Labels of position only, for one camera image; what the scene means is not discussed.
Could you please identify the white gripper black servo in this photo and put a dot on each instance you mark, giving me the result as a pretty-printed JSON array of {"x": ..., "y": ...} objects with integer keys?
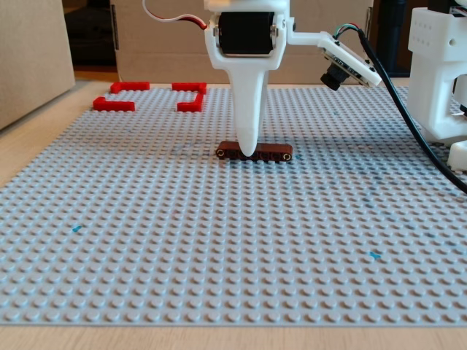
[{"x": 245, "y": 65}]

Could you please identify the brown lego beam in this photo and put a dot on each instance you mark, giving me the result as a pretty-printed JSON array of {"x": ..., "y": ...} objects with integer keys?
[{"x": 273, "y": 151}]

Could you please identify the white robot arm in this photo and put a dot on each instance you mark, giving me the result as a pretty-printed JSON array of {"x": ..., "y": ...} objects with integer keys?
[{"x": 430, "y": 73}]

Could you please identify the red L-shaped lego beam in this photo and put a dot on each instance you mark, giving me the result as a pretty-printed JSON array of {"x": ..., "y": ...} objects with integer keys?
[
  {"x": 116, "y": 105},
  {"x": 135, "y": 86},
  {"x": 189, "y": 106},
  {"x": 186, "y": 86}
]

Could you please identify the grey lego baseplate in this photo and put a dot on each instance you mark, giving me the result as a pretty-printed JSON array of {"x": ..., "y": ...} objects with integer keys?
[{"x": 182, "y": 237}]

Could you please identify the large cardboard box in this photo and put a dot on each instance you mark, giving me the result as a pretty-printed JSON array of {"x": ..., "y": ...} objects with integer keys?
[{"x": 164, "y": 54}]

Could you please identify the cardboard box with plain side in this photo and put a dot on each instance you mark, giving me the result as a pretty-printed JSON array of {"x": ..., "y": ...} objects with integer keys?
[{"x": 29, "y": 54}]

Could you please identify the wrist camera on white mount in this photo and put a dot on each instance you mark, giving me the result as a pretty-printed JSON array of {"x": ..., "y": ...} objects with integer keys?
[{"x": 350, "y": 65}]

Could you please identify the black upright post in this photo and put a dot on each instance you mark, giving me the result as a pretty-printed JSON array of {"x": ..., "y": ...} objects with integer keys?
[{"x": 392, "y": 33}]

